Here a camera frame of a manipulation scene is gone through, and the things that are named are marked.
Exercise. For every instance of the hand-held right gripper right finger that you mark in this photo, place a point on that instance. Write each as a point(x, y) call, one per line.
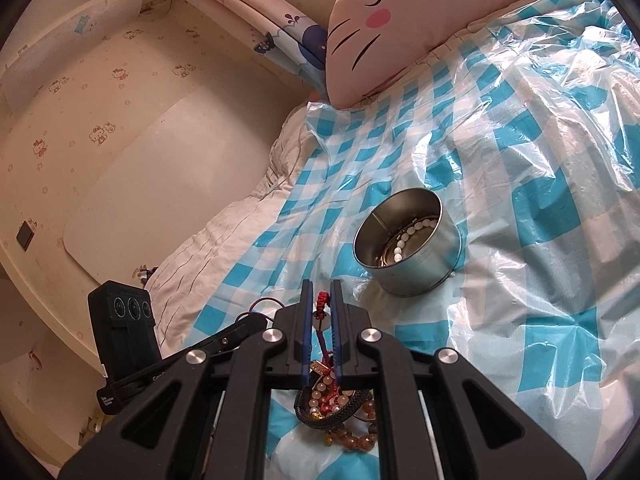
point(338, 340)

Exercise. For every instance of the blue checkered plastic sheet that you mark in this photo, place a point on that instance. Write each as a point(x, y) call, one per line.
point(500, 160)

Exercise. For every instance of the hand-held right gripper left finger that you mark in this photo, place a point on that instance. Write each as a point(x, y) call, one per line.
point(304, 340)

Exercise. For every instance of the white plastic board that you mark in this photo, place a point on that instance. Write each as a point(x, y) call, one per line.
point(75, 40)

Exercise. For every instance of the pink cat face pillow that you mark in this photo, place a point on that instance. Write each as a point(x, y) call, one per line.
point(430, 15)

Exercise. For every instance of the white padded wall panel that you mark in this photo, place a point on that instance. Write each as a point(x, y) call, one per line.
point(175, 170)

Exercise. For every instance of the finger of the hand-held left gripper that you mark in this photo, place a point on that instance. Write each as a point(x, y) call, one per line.
point(220, 341)

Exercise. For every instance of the dark wall switch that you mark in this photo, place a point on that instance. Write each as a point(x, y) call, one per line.
point(25, 235)

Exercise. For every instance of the white quilt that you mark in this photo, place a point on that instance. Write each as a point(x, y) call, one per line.
point(215, 255)

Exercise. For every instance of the pink printed curtain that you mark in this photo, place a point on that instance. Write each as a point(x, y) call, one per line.
point(240, 5)

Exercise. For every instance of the small dark object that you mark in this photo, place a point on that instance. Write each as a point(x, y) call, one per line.
point(145, 272)

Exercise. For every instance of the wooden rack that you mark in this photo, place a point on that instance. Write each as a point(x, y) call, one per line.
point(94, 422)

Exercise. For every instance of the round metal tin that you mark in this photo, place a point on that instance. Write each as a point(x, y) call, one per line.
point(425, 270)

